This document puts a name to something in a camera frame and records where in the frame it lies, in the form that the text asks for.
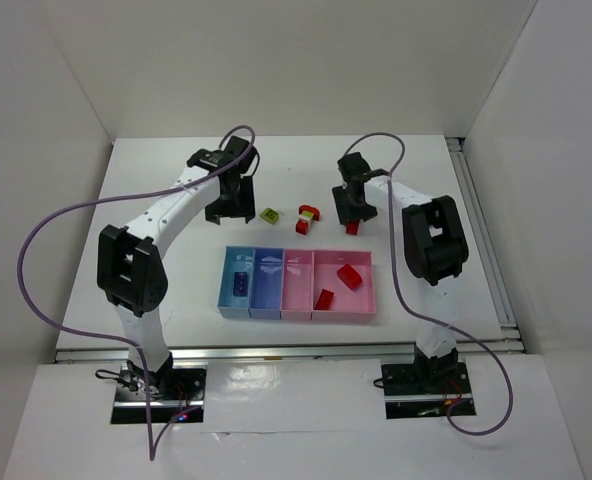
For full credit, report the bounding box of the red curved lego brick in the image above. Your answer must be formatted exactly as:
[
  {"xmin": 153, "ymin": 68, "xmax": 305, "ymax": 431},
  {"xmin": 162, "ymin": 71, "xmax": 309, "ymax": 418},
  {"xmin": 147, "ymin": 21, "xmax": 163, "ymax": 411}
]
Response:
[{"xmin": 345, "ymin": 221, "xmax": 360, "ymax": 236}]

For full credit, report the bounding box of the red rounded lego brick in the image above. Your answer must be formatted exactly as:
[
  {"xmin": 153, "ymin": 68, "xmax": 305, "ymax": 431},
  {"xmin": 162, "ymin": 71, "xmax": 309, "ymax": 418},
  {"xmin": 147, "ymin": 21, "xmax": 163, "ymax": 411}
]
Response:
[{"xmin": 337, "ymin": 264, "xmax": 363, "ymax": 291}]

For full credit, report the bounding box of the purple lego brick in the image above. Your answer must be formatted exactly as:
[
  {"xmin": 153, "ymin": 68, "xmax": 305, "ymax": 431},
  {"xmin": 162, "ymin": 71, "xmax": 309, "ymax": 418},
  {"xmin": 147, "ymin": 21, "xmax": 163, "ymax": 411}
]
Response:
[{"xmin": 232, "ymin": 271, "xmax": 249, "ymax": 297}]

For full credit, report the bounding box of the red rectangular lego brick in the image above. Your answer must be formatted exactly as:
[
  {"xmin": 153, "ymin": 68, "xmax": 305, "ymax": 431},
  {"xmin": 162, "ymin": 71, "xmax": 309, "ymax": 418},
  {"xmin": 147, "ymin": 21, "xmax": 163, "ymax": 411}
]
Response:
[{"xmin": 314, "ymin": 289, "xmax": 335, "ymax": 311}]

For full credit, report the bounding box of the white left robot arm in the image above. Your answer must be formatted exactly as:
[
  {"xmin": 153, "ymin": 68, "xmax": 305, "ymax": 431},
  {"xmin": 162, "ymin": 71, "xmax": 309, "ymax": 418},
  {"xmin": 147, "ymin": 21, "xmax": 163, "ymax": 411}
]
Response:
[{"xmin": 97, "ymin": 135, "xmax": 259, "ymax": 397}]

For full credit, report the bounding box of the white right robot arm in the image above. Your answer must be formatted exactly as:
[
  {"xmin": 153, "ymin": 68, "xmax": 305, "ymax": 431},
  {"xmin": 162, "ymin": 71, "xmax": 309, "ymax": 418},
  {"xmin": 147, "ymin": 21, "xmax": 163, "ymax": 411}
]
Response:
[{"xmin": 332, "ymin": 153, "xmax": 469, "ymax": 395}]

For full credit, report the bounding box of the lime green lego brick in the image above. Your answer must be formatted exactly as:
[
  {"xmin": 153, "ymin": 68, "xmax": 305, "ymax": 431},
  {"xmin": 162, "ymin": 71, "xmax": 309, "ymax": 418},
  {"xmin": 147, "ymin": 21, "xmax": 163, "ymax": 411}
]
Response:
[{"xmin": 260, "ymin": 208, "xmax": 280, "ymax": 225}]

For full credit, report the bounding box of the red green white lego stack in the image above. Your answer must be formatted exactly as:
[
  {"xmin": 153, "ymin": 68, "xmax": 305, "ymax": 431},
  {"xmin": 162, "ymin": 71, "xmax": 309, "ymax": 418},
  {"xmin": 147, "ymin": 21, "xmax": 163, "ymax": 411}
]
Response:
[{"xmin": 295, "ymin": 204, "xmax": 321, "ymax": 235}]

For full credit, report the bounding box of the light blue container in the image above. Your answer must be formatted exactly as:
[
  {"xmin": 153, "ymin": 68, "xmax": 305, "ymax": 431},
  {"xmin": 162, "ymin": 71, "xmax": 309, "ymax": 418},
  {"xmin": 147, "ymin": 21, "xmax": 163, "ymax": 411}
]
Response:
[{"xmin": 217, "ymin": 246, "xmax": 255, "ymax": 319}]

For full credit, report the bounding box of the dark blue container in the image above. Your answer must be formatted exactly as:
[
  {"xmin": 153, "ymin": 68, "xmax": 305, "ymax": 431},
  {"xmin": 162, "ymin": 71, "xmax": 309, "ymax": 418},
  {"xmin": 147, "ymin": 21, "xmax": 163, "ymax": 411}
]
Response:
[{"xmin": 249, "ymin": 247, "xmax": 284, "ymax": 320}]

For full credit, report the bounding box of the wide pink container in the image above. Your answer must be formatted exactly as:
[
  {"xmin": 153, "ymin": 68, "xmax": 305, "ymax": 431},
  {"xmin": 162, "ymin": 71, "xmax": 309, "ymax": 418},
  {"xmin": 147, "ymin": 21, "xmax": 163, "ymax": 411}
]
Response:
[{"xmin": 312, "ymin": 250, "xmax": 376, "ymax": 323}]

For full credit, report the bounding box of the narrow pink container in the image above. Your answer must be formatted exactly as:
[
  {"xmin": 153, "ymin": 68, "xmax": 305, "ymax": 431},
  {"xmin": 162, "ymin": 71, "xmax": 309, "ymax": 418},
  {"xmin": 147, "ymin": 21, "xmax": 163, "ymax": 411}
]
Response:
[{"xmin": 281, "ymin": 249, "xmax": 314, "ymax": 322}]

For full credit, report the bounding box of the aluminium front rail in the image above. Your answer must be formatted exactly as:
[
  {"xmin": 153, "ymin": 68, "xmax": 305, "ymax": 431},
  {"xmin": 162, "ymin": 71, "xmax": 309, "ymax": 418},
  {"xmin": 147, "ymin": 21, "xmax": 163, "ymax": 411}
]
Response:
[{"xmin": 53, "ymin": 339, "xmax": 527, "ymax": 365}]

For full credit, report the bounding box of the aluminium rail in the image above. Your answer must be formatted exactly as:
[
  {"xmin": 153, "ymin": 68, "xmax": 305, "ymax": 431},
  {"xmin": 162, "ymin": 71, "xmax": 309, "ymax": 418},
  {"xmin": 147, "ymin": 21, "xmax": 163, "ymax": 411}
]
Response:
[
  {"xmin": 53, "ymin": 339, "xmax": 527, "ymax": 365},
  {"xmin": 445, "ymin": 137, "xmax": 524, "ymax": 351}
]

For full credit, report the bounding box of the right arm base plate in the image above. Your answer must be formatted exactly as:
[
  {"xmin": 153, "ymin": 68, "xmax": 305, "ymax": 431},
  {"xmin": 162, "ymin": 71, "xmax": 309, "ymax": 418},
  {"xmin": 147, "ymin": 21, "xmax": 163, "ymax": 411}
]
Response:
[{"xmin": 372, "ymin": 362, "xmax": 476, "ymax": 420}]

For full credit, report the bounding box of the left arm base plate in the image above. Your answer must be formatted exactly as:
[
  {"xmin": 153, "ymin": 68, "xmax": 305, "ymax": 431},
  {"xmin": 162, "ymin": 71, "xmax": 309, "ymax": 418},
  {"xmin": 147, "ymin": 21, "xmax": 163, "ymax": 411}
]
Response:
[{"xmin": 95, "ymin": 366, "xmax": 207, "ymax": 425}]

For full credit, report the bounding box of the aluminium right rail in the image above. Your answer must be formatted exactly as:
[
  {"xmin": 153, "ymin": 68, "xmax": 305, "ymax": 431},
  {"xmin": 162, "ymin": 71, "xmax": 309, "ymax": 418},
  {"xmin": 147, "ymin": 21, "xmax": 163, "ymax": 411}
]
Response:
[{"xmin": 445, "ymin": 137, "xmax": 524, "ymax": 351}]

